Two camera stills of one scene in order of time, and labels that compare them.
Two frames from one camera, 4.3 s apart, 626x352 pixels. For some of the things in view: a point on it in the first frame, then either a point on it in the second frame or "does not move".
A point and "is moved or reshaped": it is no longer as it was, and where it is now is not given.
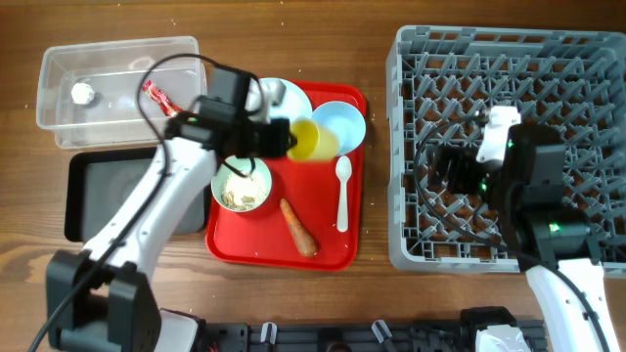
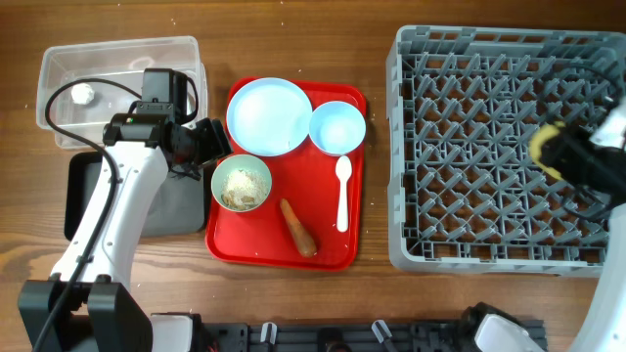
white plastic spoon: (343, 170) does not move
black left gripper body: (280, 137) -> (215, 142)
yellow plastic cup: (315, 143) is moved or reshaped
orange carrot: (305, 242) does not move
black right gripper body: (450, 167) -> (553, 153)
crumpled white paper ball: (82, 93) does not move
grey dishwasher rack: (438, 77) does not move
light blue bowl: (346, 120) does not move
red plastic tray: (263, 237) does not move
